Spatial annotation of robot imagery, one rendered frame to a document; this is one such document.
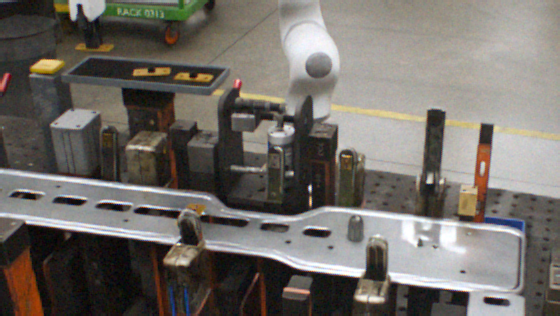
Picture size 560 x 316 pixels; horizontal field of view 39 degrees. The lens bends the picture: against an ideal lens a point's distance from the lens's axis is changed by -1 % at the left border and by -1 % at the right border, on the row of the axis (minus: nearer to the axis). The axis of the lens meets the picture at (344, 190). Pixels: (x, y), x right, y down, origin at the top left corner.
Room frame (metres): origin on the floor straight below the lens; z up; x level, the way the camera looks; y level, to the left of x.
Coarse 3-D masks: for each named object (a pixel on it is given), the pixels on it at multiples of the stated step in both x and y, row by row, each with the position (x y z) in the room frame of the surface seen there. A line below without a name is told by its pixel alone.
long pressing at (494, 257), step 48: (0, 192) 1.46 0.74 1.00; (48, 192) 1.46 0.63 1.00; (96, 192) 1.46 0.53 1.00; (144, 192) 1.47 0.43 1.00; (192, 192) 1.46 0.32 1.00; (144, 240) 1.29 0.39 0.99; (240, 240) 1.29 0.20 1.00; (288, 240) 1.29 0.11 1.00; (336, 240) 1.29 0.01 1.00; (432, 240) 1.30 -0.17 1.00; (480, 240) 1.30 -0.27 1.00; (432, 288) 1.15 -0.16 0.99; (480, 288) 1.15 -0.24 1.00
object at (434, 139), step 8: (432, 112) 1.42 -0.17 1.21; (440, 112) 1.44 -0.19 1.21; (432, 120) 1.40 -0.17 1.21; (440, 120) 1.40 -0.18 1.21; (432, 128) 1.43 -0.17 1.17; (440, 128) 1.42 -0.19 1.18; (432, 136) 1.43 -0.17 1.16; (440, 136) 1.42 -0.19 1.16; (432, 144) 1.43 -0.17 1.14; (440, 144) 1.42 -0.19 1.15; (424, 152) 1.42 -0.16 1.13; (432, 152) 1.43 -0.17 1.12; (440, 152) 1.41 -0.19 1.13; (424, 160) 1.42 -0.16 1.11; (432, 160) 1.42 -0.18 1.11; (440, 160) 1.41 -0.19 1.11; (424, 168) 1.41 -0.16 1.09; (432, 168) 1.42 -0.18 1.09; (440, 168) 1.41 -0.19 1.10; (424, 176) 1.41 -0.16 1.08; (440, 176) 1.42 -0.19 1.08; (424, 184) 1.41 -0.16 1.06
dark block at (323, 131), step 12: (312, 132) 1.52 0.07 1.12; (324, 132) 1.53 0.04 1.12; (336, 132) 1.55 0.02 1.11; (312, 144) 1.51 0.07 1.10; (324, 144) 1.50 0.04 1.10; (336, 144) 1.55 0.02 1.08; (312, 156) 1.51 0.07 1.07; (324, 156) 1.50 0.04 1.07; (312, 168) 1.51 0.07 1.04; (324, 168) 1.51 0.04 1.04; (312, 180) 1.51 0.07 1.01; (324, 180) 1.51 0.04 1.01; (312, 192) 1.51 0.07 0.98; (324, 192) 1.51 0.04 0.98; (312, 204) 1.51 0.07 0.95; (324, 204) 1.51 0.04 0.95; (312, 228) 1.51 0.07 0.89; (312, 276) 1.51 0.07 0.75
